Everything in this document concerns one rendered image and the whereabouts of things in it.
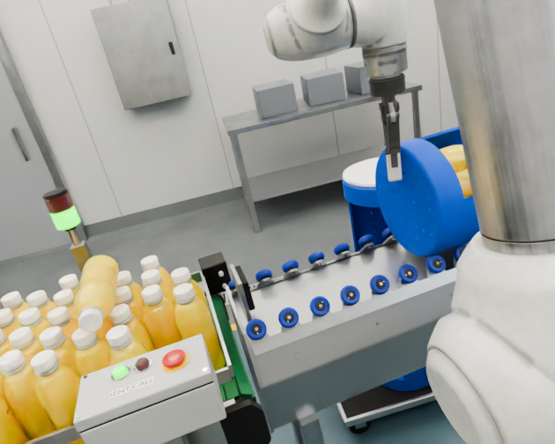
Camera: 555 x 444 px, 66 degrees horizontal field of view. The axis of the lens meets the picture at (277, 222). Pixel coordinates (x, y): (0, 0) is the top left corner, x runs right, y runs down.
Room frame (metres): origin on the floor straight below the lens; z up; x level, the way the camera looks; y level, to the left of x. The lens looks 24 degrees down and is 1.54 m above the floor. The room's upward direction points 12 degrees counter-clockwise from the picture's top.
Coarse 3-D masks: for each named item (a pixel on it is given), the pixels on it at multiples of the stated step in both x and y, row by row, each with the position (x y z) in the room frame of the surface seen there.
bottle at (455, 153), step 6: (456, 144) 0.98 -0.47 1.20; (444, 150) 0.96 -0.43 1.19; (450, 150) 0.96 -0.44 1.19; (456, 150) 0.96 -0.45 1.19; (462, 150) 0.96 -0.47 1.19; (450, 156) 0.95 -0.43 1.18; (456, 156) 0.94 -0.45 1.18; (462, 156) 0.95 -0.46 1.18; (450, 162) 0.94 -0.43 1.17; (456, 162) 0.94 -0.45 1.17; (462, 162) 0.94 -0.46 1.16; (456, 168) 0.94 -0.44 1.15; (462, 168) 0.95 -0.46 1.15
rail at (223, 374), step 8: (224, 368) 0.63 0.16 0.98; (224, 376) 0.63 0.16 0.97; (56, 432) 0.57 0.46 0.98; (64, 432) 0.57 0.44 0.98; (72, 432) 0.57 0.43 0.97; (32, 440) 0.56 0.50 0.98; (40, 440) 0.56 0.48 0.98; (48, 440) 0.56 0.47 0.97; (56, 440) 0.56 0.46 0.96; (64, 440) 0.56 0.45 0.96; (72, 440) 0.57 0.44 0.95
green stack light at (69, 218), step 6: (72, 210) 1.11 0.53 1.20; (54, 216) 1.09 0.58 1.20; (60, 216) 1.09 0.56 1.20; (66, 216) 1.09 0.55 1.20; (72, 216) 1.10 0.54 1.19; (78, 216) 1.13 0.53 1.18; (54, 222) 1.10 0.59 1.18; (60, 222) 1.09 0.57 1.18; (66, 222) 1.09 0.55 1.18; (72, 222) 1.10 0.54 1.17; (78, 222) 1.11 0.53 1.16; (60, 228) 1.09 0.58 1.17; (66, 228) 1.09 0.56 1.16
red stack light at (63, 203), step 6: (54, 198) 1.09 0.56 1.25; (60, 198) 1.10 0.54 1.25; (66, 198) 1.11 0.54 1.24; (48, 204) 1.09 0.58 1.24; (54, 204) 1.09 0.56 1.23; (60, 204) 1.09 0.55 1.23; (66, 204) 1.10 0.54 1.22; (72, 204) 1.12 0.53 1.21; (48, 210) 1.10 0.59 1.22; (54, 210) 1.09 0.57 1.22; (60, 210) 1.09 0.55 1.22; (66, 210) 1.10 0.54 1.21
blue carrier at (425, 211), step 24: (408, 144) 0.94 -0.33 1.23; (432, 144) 0.92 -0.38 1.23; (384, 168) 1.02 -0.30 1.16; (408, 168) 0.92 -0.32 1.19; (432, 168) 0.85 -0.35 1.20; (384, 192) 1.03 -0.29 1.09; (408, 192) 0.92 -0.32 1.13; (432, 192) 0.83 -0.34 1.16; (456, 192) 0.83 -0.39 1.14; (384, 216) 1.04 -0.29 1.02; (408, 216) 0.93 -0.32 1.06; (432, 216) 0.83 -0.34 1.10; (456, 216) 0.81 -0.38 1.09; (408, 240) 0.93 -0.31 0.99; (432, 240) 0.84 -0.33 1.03; (456, 240) 0.84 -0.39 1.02
